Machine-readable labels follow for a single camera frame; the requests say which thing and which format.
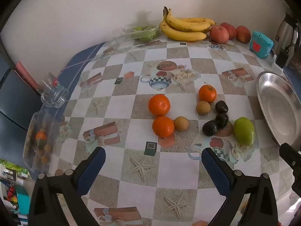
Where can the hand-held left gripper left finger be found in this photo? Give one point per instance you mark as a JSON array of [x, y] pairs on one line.
[[94, 169]]

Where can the red flat item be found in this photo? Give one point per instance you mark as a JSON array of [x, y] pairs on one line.
[[25, 75]]

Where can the white socket block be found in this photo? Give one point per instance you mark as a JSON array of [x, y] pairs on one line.
[[273, 56]]

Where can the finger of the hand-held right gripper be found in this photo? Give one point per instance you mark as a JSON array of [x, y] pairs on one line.
[[290, 154]]

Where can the large steel bowl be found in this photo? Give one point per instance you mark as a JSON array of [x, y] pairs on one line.
[[277, 103]]

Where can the brown longan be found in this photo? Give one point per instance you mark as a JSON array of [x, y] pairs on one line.
[[203, 107], [181, 123]]

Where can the glass mug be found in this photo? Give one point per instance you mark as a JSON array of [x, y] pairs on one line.
[[55, 96]]

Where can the steel thermos jug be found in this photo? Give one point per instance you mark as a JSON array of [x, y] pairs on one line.
[[285, 31]]

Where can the orange mandarin with stem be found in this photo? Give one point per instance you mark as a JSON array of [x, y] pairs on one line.
[[207, 93]]

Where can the pale red apple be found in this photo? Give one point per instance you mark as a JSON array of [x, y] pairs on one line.
[[219, 34]]

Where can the teal plastic box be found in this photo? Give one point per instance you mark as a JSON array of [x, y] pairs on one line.
[[261, 43]]

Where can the black power adapter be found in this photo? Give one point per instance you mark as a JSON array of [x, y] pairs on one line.
[[283, 57]]

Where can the bunch of yellow bananas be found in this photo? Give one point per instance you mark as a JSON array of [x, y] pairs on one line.
[[181, 34]]

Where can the plastic bag of green fruit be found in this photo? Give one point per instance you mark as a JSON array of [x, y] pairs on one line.
[[143, 34]]

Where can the teal storage bin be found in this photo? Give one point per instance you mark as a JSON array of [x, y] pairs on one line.
[[23, 201]]

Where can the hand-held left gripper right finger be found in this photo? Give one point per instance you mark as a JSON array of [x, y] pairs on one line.
[[217, 174]]

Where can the dark furniture panel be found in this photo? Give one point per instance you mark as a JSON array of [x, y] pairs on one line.
[[16, 103]]

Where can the checkered printed tablecloth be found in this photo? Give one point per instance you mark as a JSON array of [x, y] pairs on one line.
[[141, 58]]

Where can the clear plastic fruit container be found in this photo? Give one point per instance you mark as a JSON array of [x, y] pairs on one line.
[[40, 141]]

